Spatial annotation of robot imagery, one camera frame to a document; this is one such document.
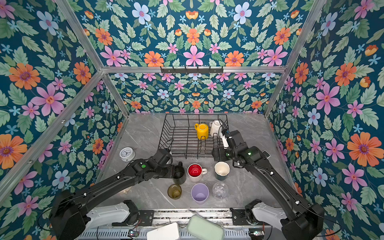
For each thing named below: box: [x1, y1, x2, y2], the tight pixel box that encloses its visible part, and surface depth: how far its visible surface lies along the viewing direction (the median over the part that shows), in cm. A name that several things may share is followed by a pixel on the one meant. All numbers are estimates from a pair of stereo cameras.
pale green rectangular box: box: [186, 214, 225, 240], surface depth 71 cm
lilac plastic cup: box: [191, 183, 210, 205], surface depth 80 cm
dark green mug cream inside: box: [214, 161, 231, 181], surface depth 83 cm
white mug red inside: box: [187, 163, 208, 183], surface depth 86 cm
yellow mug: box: [194, 123, 209, 140], surface depth 98 cm
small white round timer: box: [119, 147, 136, 162], surface depth 95 cm
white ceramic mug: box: [209, 120, 222, 137], surface depth 98 cm
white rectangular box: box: [146, 222, 180, 240], surface depth 67 cm
